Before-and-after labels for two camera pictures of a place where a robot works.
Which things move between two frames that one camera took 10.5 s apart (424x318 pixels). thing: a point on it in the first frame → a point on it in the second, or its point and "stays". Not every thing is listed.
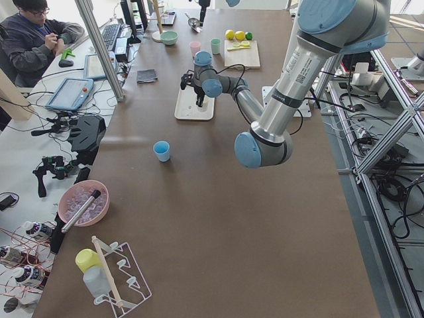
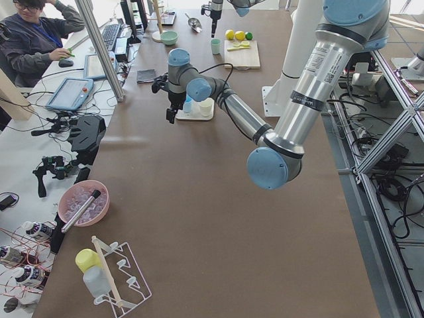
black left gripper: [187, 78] → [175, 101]
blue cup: [162, 150] → [188, 104]
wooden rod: [107, 271] stays
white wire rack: [128, 285] stays
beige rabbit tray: [187, 108] stays
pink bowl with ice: [75, 195] stays
